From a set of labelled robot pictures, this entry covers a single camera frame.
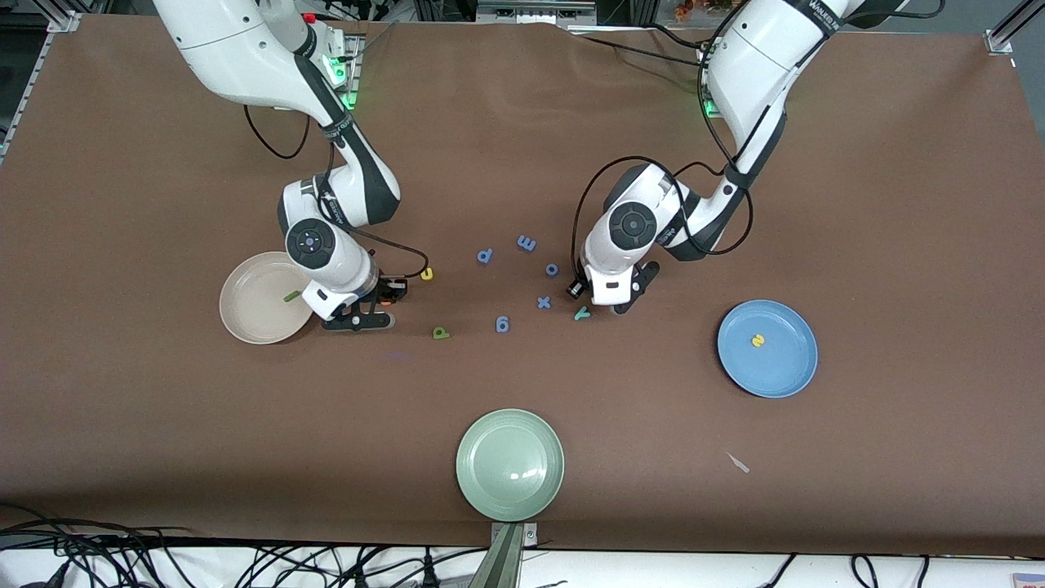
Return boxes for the beige round plate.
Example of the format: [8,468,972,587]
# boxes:
[219,251,321,345]

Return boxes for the brown table cover sheet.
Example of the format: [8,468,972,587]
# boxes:
[0,12,1045,558]

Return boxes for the blue round plate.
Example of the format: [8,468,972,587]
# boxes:
[717,299,819,399]

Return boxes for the green round plate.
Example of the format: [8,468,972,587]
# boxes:
[456,408,566,523]

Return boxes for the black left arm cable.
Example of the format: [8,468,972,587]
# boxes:
[571,0,948,283]

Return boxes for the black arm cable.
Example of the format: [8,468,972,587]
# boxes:
[571,0,948,283]
[242,105,431,285]

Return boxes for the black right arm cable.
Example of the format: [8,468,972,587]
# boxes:
[242,105,431,285]

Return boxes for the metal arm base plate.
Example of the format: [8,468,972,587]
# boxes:
[322,33,361,112]
[700,41,740,121]

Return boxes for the black base cable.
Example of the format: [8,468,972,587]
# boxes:
[563,24,723,70]

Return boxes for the aluminium frame profile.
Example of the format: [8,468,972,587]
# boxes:
[478,0,597,27]
[0,0,111,164]
[984,0,1045,66]

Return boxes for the tangled black floor cables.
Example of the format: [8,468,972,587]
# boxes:
[0,539,474,588]

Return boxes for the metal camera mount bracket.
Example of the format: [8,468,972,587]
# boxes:
[469,523,540,588]

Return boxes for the thick black floor cable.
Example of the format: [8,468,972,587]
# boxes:
[0,516,203,546]

